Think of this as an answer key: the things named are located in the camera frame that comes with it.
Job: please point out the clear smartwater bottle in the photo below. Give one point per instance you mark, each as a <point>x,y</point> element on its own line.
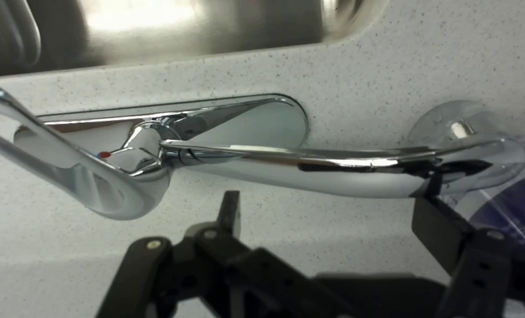
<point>498,206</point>

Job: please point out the stainless steel sink basin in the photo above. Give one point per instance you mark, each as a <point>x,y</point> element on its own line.
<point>39,36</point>

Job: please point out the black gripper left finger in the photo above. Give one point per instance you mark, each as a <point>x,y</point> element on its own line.
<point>210,266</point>

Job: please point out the chrome sink faucet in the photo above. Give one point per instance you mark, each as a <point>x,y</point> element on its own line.
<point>118,162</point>

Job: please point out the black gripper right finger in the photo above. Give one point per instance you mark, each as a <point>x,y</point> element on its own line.
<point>486,268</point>

